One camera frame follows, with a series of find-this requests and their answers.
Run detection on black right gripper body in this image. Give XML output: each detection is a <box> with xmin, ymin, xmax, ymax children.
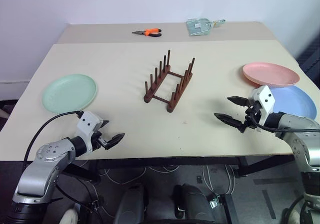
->
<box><xmin>239</xmin><ymin>98</ymin><xmax>263</xmax><ymax>134</ymax></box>

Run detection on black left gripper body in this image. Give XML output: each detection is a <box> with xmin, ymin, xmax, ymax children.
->
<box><xmin>89</xmin><ymin>128</ymin><xmax>109</xmax><ymax>152</ymax></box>

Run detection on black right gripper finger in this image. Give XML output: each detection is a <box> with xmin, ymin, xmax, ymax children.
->
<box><xmin>213</xmin><ymin>113</ymin><xmax>245</xmax><ymax>133</ymax></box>
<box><xmin>226</xmin><ymin>96</ymin><xmax>250</xmax><ymax>107</ymax></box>

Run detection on brown wooden dish rack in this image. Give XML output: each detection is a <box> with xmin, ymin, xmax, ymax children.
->
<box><xmin>143</xmin><ymin>49</ymin><xmax>196</xmax><ymax>114</ymax></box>

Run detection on red plate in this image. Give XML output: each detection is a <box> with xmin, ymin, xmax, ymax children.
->
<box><xmin>241</xmin><ymin>62</ymin><xmax>301</xmax><ymax>89</ymax></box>

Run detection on blue plate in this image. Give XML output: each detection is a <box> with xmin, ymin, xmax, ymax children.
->
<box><xmin>268</xmin><ymin>84</ymin><xmax>318</xmax><ymax>120</ymax></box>

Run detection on green plate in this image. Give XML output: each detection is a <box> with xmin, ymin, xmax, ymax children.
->
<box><xmin>41</xmin><ymin>73</ymin><xmax>98</xmax><ymax>114</ymax></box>

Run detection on dark rounded robot leg shape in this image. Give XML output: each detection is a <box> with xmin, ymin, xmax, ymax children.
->
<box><xmin>173</xmin><ymin>183</ymin><xmax>217</xmax><ymax>224</ymax></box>
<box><xmin>112</xmin><ymin>183</ymin><xmax>149</xmax><ymax>224</ymax></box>

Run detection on black ribbed object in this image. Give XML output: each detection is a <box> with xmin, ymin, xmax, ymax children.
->
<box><xmin>295</xmin><ymin>37</ymin><xmax>320</xmax><ymax>85</ymax></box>

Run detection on white round wheel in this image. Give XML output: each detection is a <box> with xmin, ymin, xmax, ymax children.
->
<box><xmin>60</xmin><ymin>207</ymin><xmax>79</xmax><ymax>224</ymax></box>

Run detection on clear plastic bag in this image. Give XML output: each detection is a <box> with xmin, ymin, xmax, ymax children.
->
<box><xmin>185</xmin><ymin>18</ymin><xmax>227</xmax><ymax>37</ymax></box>

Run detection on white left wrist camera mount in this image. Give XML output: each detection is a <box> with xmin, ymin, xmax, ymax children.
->
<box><xmin>75</xmin><ymin>110</ymin><xmax>101</xmax><ymax>155</ymax></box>

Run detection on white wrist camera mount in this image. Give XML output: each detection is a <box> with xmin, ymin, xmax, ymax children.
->
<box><xmin>75</xmin><ymin>110</ymin><xmax>101</xmax><ymax>155</ymax></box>
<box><xmin>250</xmin><ymin>85</ymin><xmax>276</xmax><ymax>133</ymax></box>

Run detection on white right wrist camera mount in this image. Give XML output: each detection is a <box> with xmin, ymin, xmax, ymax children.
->
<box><xmin>250</xmin><ymin>85</ymin><xmax>276</xmax><ymax>133</ymax></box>

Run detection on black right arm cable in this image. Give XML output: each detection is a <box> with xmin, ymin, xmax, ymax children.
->
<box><xmin>249</xmin><ymin>113</ymin><xmax>320</xmax><ymax>132</ymax></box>

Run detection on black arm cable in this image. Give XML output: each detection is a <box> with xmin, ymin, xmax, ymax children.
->
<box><xmin>249</xmin><ymin>113</ymin><xmax>320</xmax><ymax>132</ymax></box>
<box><xmin>23</xmin><ymin>111</ymin><xmax>85</xmax><ymax>171</ymax></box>

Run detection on white floor cable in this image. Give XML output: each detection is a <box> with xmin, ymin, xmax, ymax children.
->
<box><xmin>98</xmin><ymin>164</ymin><xmax>181</xmax><ymax>185</ymax></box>
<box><xmin>201</xmin><ymin>164</ymin><xmax>237</xmax><ymax>195</ymax></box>

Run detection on black strap with buckle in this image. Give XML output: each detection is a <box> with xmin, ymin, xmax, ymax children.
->
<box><xmin>54</xmin><ymin>175</ymin><xmax>106</xmax><ymax>214</ymax></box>

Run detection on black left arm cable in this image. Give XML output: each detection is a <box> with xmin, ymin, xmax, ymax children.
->
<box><xmin>23</xmin><ymin>111</ymin><xmax>85</xmax><ymax>171</ymax></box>

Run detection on orange handled pliers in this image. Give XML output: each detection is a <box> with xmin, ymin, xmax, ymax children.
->
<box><xmin>131</xmin><ymin>28</ymin><xmax>163</xmax><ymax>38</ymax></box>

